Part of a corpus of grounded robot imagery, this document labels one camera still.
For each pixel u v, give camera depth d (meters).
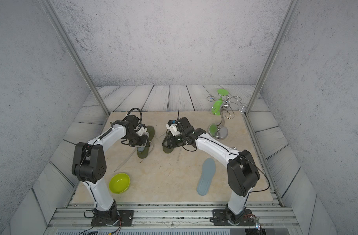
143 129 0.89
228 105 0.86
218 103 1.00
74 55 0.87
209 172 0.89
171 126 0.77
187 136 0.65
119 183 0.83
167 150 0.98
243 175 0.46
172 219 0.75
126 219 0.73
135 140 0.81
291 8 0.71
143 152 0.93
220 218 0.72
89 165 0.50
